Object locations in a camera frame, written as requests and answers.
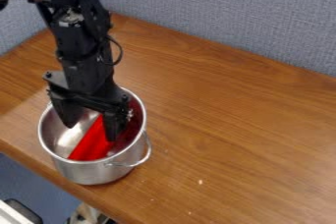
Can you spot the silver metal pot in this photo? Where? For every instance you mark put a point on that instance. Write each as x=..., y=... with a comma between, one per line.
x=129, y=153

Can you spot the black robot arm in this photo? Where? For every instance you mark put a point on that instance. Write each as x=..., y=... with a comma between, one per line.
x=73, y=19

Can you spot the white patterned object under table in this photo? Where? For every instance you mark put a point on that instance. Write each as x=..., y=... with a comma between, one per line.
x=88, y=215

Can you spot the red elongated object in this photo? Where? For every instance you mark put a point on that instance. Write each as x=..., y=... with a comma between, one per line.
x=93, y=146

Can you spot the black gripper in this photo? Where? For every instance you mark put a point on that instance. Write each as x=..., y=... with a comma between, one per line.
x=84, y=86

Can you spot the black and white object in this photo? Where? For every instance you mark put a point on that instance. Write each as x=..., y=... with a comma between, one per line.
x=16, y=213

